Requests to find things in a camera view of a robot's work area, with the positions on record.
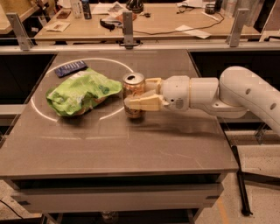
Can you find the middle metal bracket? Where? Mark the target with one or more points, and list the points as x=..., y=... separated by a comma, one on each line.
x=127, y=30

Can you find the green rice chip bag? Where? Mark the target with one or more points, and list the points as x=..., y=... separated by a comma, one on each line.
x=81, y=92

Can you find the right metal bracket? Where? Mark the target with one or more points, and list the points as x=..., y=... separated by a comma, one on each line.
x=239, y=21

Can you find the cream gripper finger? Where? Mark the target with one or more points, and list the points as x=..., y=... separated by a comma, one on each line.
x=148, y=101
x=153, y=84

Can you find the blue snack bar wrapper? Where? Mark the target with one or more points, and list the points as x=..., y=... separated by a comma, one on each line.
x=70, y=68

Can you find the left metal bracket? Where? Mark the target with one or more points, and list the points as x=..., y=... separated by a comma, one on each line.
x=23, y=40

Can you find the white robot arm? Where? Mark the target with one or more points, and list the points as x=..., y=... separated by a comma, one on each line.
x=233, y=94

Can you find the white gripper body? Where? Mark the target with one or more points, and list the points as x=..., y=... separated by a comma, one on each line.
x=176, y=92

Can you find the black floor pole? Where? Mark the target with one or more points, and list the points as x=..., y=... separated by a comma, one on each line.
x=245, y=208

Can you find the orange LaCroix can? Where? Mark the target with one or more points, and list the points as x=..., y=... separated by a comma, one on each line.
x=132, y=85

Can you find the white paper sheet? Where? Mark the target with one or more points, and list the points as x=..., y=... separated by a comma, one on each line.
x=193, y=32

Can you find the metal bracket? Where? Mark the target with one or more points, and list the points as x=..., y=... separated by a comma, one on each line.
x=239, y=21
x=23, y=40
x=127, y=30

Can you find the white table drawer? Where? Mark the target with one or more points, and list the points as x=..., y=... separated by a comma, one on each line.
x=128, y=198

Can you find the black sunglasses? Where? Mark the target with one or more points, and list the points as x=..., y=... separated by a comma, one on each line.
x=108, y=26

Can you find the dark spray can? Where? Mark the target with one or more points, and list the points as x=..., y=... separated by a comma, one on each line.
x=86, y=9

